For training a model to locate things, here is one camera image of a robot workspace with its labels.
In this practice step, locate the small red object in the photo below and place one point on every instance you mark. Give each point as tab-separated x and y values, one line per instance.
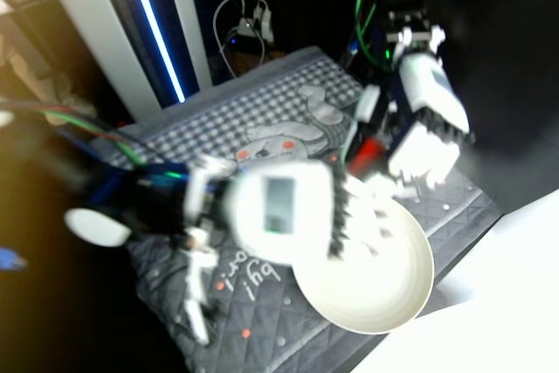
369	156

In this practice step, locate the white round bowl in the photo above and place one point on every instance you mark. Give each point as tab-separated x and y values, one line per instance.
371	294

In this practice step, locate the grey quilt with bear print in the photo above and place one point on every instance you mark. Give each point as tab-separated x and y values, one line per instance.
244	111

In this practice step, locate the white power adapter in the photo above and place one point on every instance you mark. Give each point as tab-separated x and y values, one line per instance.
255	25

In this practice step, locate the white backdrop board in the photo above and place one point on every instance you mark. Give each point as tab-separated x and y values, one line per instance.
502	303

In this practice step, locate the white column with blue light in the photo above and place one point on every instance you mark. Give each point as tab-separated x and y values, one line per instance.
109	41

